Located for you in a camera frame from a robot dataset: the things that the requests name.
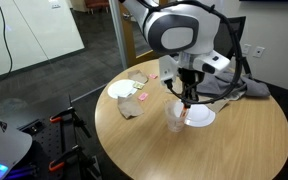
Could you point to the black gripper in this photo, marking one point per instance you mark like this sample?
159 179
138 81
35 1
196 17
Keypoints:
190 79

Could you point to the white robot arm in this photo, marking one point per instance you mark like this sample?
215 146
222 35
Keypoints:
183 33

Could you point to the clear plastic cup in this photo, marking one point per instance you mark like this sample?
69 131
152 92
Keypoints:
172 111

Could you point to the small white plate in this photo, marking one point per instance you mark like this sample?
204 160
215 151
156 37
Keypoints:
199 116

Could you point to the brown napkin by sweatshirt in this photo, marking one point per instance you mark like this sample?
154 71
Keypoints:
219 105

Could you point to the grey sweatshirt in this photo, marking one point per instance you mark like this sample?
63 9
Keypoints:
216 85

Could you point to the pink packet at front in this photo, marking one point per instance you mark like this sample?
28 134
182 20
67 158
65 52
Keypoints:
152 76

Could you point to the green yellow packet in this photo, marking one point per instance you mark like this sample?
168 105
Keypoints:
138 85

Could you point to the brown napkin at front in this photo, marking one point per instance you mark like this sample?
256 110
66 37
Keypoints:
138 76

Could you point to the brown napkin at right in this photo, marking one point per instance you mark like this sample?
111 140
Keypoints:
129 107

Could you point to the large white plate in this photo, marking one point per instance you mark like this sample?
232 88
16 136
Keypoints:
121 88

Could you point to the black office chair right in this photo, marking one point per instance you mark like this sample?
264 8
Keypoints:
227 42

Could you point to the orange black clamp upper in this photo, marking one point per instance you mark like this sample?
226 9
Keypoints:
77 121

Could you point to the orange black clamp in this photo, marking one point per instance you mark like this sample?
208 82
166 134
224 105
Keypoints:
77 121
88 164

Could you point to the orange black clamp lower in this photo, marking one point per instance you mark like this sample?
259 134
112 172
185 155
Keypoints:
88 164

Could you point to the white wall outlet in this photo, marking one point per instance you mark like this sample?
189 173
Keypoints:
258 51

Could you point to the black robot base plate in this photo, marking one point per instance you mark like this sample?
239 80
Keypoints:
50 141

